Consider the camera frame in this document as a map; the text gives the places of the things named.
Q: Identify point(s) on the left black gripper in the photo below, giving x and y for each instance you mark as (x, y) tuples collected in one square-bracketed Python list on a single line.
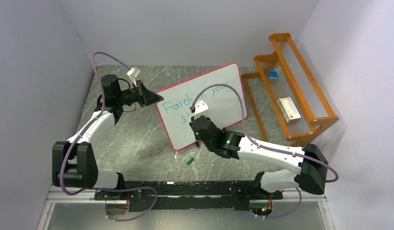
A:
[(145, 97)]

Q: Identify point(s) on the green marker cap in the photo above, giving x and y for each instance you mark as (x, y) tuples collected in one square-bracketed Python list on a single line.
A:
[(190, 161)]

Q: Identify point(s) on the pink-framed whiteboard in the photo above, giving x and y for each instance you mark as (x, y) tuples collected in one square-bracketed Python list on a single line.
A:
[(223, 93)]

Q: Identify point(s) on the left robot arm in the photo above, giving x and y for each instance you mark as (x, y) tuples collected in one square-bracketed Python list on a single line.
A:
[(73, 161)]

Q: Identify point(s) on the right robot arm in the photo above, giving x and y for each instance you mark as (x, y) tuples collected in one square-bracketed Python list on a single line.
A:
[(304, 168)]

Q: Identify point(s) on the blue eraser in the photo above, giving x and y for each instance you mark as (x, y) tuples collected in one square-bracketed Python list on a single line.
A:
[(273, 75)]

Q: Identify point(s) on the white red box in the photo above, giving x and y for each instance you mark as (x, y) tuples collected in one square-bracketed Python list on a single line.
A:
[(289, 110)]

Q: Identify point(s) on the orange wooden tiered rack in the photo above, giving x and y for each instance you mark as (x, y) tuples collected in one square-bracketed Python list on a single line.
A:
[(296, 81)]

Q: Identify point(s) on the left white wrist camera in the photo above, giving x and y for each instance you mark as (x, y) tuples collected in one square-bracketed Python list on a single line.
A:
[(132, 74)]

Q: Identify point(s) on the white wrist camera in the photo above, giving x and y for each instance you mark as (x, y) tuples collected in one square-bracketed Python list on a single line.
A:
[(201, 109), (132, 74)]

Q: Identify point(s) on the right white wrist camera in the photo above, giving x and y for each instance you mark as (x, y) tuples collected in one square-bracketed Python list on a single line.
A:
[(201, 109)]

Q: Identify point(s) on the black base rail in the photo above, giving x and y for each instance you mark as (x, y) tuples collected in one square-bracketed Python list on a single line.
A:
[(164, 195)]

